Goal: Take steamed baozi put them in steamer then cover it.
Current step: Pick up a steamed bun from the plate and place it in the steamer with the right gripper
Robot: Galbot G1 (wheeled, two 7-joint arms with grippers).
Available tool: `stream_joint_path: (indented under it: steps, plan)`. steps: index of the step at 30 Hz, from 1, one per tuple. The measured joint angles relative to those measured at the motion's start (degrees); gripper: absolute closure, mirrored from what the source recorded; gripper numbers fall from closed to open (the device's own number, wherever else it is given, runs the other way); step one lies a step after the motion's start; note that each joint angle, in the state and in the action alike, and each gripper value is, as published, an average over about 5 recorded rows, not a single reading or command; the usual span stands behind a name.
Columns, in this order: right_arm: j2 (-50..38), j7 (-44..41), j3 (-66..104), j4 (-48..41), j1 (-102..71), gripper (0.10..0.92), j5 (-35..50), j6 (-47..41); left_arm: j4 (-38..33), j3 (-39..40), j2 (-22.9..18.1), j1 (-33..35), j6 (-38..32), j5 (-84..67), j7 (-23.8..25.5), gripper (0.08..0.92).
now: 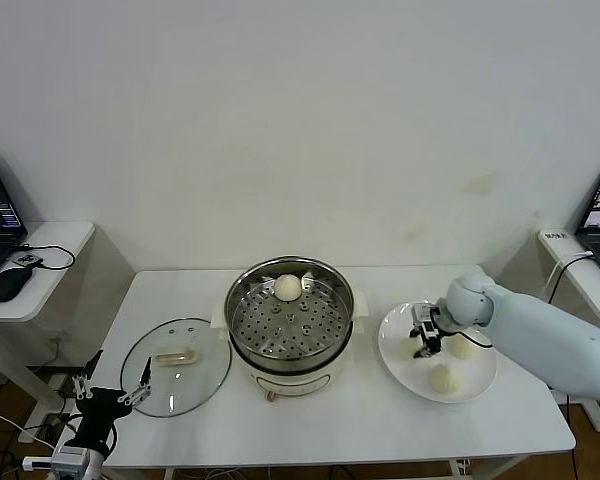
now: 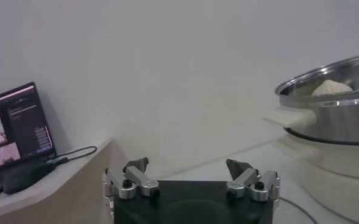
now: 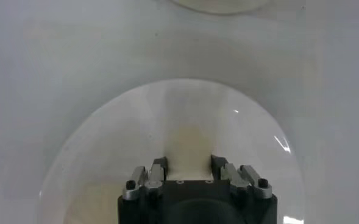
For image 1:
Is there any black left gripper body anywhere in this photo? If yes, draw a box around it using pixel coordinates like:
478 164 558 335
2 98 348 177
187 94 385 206
74 387 136 454

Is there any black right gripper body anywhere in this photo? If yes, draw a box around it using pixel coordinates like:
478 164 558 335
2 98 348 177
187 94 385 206
411 302 452 357

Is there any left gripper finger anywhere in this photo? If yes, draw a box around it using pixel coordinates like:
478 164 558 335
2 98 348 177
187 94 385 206
72 349 105 400
117 356 154 405

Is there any round glass pot lid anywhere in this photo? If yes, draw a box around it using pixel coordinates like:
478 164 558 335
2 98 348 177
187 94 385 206
120 316 232 417

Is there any steel perforated steamer basket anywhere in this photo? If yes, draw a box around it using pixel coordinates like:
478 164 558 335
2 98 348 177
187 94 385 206
211 256 371 376

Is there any round white plate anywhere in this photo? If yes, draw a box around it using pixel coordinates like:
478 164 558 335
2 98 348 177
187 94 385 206
378 299 500 405

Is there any black computer mouse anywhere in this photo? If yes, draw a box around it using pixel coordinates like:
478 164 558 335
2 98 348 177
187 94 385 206
0 267 37 304

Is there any small black QR dongle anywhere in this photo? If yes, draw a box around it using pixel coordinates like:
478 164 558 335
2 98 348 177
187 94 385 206
12 251 45 269

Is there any white side desk with mouse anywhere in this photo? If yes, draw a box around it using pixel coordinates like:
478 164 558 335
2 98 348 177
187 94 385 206
0 221 96 446

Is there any cream electric cooking pot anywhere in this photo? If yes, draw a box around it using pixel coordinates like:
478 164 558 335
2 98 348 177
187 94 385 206
227 319 367 404

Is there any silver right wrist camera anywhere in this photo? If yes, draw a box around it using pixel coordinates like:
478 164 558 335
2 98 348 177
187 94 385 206
411 303 437 326

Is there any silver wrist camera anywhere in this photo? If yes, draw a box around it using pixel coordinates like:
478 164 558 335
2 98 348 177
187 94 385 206
22 446 89 476
411 303 437 326

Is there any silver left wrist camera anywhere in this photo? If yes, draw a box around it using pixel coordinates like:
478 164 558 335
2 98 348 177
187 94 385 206
22 446 89 476

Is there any white floor cable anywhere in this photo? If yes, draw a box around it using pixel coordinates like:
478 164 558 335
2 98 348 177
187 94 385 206
0 402 56 451

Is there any thin black laptop cable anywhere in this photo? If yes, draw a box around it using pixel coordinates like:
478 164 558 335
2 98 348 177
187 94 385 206
17 243 76 271

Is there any black cable with adapter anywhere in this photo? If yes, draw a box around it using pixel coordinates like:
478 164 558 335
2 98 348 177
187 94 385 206
547 253 594 480

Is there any white laptop cable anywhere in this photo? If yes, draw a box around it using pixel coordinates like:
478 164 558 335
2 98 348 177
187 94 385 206
542 252 594 301

